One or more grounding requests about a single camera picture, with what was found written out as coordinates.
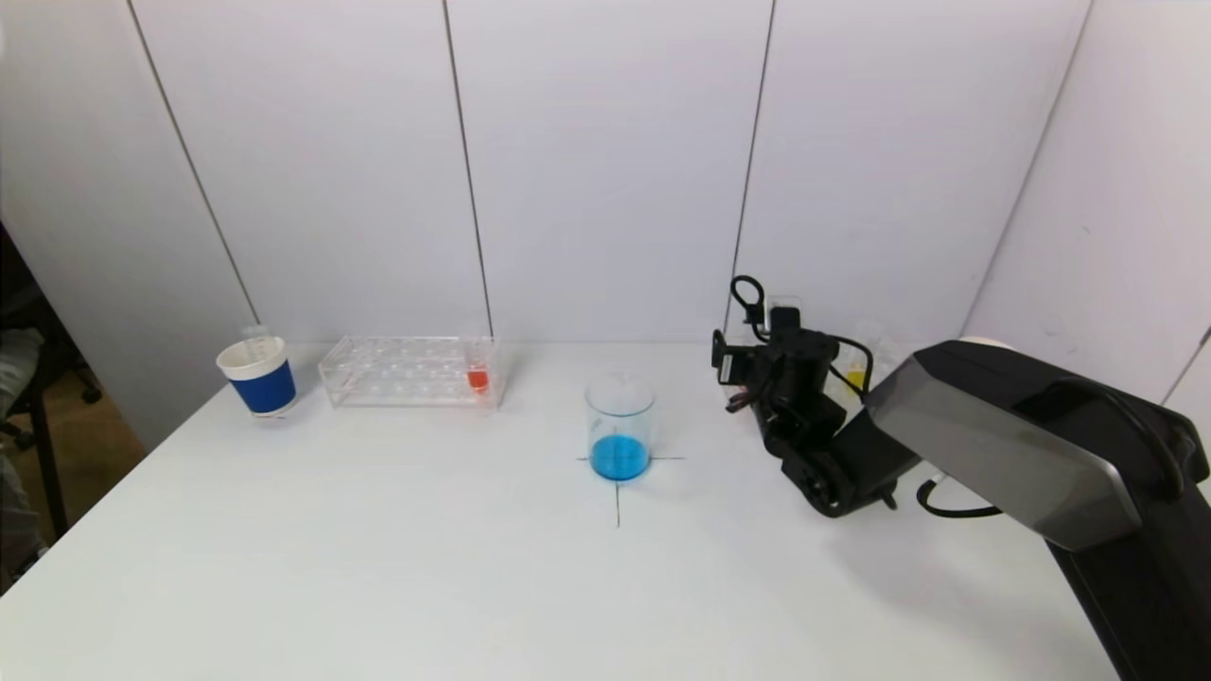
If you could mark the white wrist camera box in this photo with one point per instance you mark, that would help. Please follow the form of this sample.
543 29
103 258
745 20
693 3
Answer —
787 314

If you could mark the clear glass beaker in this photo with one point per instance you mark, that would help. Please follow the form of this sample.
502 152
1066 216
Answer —
620 459

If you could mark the yellow pigment test tube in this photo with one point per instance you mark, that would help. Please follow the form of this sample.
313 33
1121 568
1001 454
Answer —
855 378

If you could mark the person in black shirt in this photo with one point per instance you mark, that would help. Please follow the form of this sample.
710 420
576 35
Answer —
14 359

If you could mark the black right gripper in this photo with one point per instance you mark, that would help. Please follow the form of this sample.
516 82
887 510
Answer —
727 360

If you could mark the blue pigment test tube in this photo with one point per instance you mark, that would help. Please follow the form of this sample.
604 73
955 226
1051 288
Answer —
254 339

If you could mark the blue white paper cup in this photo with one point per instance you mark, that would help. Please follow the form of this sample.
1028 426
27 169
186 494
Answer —
984 341
265 388

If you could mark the clear acrylic test tube rack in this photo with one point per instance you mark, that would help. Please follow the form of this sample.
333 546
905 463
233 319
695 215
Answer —
407 374
889 364

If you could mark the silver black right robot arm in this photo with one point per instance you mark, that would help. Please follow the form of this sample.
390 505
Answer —
993 445

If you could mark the black metal stand leg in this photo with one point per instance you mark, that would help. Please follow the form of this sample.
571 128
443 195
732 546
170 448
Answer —
49 473

